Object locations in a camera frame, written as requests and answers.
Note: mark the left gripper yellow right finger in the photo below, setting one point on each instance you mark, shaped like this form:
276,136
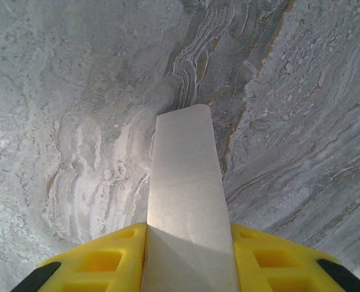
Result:
274,264

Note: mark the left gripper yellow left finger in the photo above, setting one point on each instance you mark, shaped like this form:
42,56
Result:
101,264

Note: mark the white paper box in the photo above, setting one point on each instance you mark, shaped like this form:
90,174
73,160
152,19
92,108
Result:
186,182

